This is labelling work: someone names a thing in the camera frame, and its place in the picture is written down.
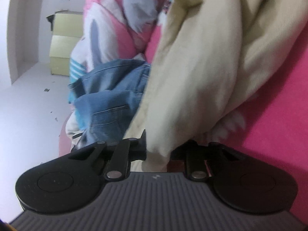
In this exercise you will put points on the pink floral blanket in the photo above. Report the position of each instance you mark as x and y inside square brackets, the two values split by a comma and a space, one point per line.
[276, 125]

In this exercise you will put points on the turquoise striped garment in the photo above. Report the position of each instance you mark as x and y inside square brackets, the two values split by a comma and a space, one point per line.
[74, 69]

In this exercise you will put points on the pale yellow wardrobe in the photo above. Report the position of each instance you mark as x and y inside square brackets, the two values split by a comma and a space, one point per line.
[62, 48]

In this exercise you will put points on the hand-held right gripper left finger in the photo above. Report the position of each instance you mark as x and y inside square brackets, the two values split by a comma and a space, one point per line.
[140, 149]

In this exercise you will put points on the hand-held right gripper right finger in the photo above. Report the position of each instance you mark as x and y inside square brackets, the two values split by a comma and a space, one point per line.
[190, 158]

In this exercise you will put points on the pink rabbit print quilt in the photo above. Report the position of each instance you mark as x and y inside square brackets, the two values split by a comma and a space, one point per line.
[108, 28]

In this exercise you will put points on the blue denim jeans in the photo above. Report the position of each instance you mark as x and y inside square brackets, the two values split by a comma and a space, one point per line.
[108, 96]

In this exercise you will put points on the cream fleece jacket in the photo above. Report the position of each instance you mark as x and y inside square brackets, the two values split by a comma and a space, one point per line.
[71, 125]

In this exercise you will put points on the khaki pants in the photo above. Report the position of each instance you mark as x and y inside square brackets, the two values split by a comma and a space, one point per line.
[216, 53]

